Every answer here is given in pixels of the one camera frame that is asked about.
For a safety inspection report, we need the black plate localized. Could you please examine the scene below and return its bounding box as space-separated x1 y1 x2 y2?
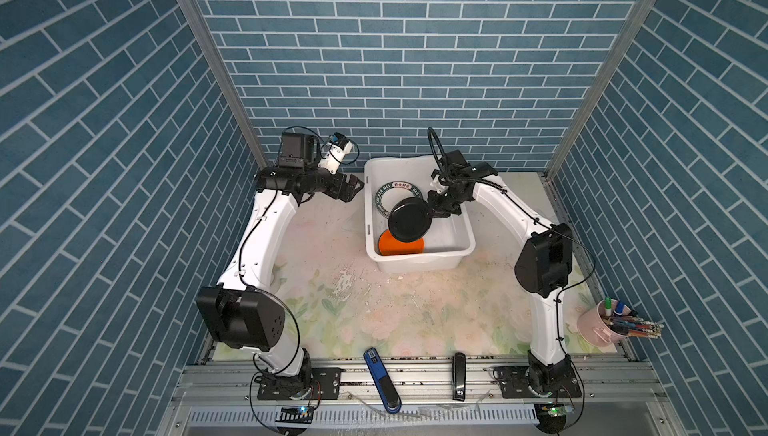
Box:
388 197 433 242

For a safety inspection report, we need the green rimmed white plate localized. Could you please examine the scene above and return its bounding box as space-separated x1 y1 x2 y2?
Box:
374 181 423 218

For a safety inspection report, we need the orange plastic plate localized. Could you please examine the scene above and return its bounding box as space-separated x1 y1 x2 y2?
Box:
377 230 425 257

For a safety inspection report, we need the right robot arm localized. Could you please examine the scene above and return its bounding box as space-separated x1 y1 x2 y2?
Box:
428 165 577 396

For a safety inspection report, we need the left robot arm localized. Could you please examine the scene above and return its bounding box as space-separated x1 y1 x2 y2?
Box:
196 127 364 378

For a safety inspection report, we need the white plastic bin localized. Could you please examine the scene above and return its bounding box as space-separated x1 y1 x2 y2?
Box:
364 156 476 273

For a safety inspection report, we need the black handheld device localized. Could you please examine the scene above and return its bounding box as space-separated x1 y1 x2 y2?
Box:
452 352 467 402

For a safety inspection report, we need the blue handheld tool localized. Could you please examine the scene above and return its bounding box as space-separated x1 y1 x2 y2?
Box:
363 347 402 414

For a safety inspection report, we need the pink pen cup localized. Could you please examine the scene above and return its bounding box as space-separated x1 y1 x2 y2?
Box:
577 297 665 347

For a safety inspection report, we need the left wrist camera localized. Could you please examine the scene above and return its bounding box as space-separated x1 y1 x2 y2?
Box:
318 132 355 174

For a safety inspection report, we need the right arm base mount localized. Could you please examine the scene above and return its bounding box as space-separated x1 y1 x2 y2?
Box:
491 359 583 399

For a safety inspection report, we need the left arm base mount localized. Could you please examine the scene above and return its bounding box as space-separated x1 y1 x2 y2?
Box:
256 367 342 402

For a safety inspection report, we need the aluminium rail frame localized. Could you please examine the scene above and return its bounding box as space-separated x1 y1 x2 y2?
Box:
158 356 684 435

